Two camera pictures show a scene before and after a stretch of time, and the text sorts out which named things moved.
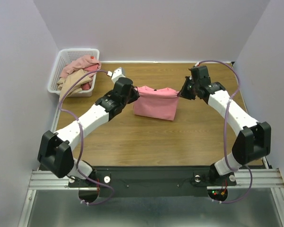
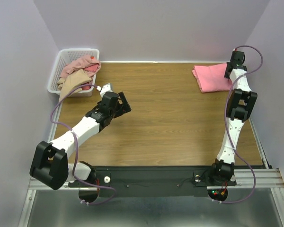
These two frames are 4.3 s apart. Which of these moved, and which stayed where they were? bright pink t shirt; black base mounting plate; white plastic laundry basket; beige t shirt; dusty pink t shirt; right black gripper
Moved: bright pink t shirt; right black gripper
Stayed: beige t shirt; dusty pink t shirt; white plastic laundry basket; black base mounting plate
